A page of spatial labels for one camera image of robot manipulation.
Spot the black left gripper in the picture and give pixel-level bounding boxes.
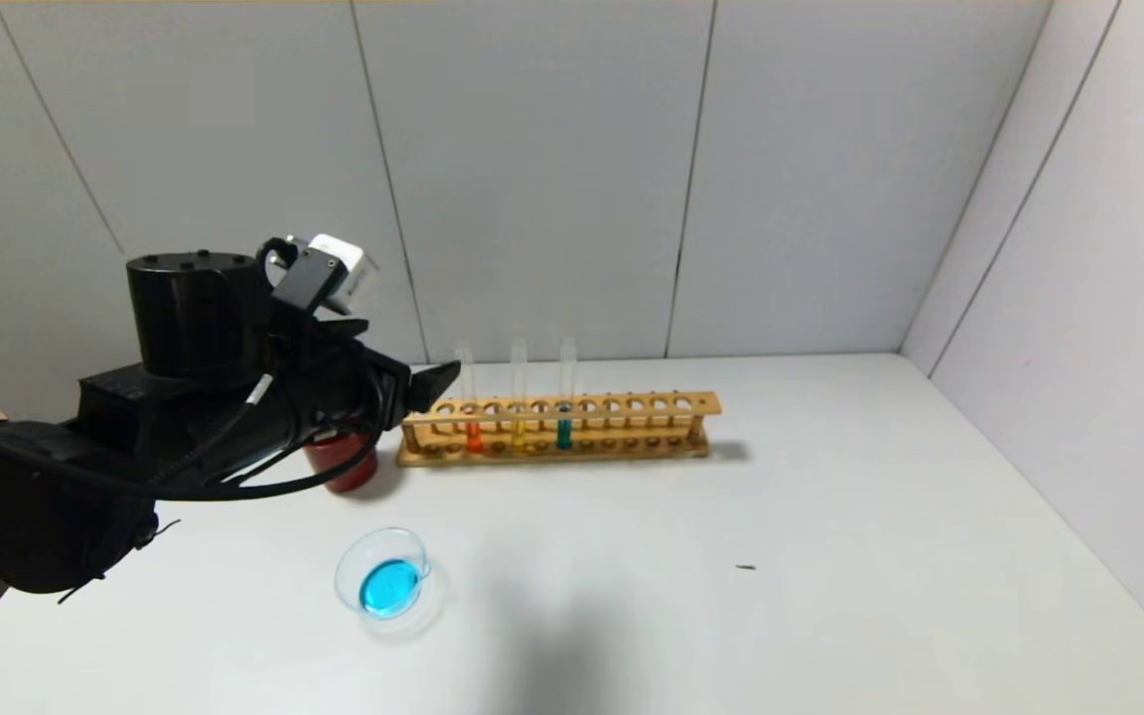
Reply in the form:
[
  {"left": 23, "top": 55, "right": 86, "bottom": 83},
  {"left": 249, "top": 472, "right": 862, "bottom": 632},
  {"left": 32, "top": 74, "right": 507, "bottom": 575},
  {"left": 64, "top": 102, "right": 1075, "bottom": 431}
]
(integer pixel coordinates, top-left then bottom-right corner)
[{"left": 294, "top": 339, "right": 462, "bottom": 438}]

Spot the red pigment glass test tube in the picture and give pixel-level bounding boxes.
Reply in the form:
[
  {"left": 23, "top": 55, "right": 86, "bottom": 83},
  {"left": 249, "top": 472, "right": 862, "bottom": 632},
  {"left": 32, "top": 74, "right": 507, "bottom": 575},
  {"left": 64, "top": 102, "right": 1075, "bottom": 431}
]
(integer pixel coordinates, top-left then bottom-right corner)
[{"left": 455, "top": 341, "right": 485, "bottom": 454}]

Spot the yellow pigment glass test tube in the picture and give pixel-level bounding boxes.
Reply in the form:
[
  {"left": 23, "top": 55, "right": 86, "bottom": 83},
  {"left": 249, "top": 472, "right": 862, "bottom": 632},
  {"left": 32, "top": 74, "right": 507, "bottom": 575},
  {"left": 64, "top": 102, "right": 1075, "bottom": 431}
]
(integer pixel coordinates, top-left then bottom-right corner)
[{"left": 509, "top": 339, "right": 529, "bottom": 453}]

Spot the teal pigment glass test tube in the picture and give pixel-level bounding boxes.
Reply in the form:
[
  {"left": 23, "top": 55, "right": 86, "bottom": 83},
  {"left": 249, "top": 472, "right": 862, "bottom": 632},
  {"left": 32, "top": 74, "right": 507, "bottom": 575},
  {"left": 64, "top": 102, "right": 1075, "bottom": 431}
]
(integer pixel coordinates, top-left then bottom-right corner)
[{"left": 559, "top": 338, "right": 578, "bottom": 451}]

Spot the wooden test tube rack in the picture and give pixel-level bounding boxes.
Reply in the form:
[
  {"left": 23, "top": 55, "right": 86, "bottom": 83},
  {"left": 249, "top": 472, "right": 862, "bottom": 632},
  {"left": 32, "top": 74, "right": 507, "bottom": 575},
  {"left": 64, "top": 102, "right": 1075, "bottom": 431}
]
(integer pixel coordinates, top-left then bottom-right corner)
[{"left": 398, "top": 390, "right": 722, "bottom": 468}]

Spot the dark red plastic cup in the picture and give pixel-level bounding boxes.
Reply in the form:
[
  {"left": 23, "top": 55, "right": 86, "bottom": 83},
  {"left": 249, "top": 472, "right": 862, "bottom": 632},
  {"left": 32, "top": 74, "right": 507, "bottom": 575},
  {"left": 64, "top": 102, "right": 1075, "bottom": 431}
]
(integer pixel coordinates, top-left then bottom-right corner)
[{"left": 302, "top": 432, "right": 380, "bottom": 495}]

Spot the clear glass dish with spout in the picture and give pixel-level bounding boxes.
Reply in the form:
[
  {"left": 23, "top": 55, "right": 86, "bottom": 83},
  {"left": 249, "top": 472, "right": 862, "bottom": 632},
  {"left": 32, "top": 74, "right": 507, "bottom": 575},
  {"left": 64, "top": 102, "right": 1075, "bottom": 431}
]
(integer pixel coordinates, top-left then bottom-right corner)
[{"left": 335, "top": 526, "right": 446, "bottom": 638}]

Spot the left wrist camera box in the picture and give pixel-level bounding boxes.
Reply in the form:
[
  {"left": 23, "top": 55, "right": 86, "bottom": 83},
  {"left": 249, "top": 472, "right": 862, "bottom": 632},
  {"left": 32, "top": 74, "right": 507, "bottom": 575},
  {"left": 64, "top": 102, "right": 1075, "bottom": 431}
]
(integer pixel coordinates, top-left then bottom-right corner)
[{"left": 256, "top": 233, "right": 380, "bottom": 319}]

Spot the black camera cable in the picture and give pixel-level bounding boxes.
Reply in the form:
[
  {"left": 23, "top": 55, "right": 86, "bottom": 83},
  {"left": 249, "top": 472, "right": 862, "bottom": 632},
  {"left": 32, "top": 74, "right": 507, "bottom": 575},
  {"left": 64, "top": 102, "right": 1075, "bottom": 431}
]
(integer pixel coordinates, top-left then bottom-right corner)
[{"left": 0, "top": 375, "right": 384, "bottom": 502}]

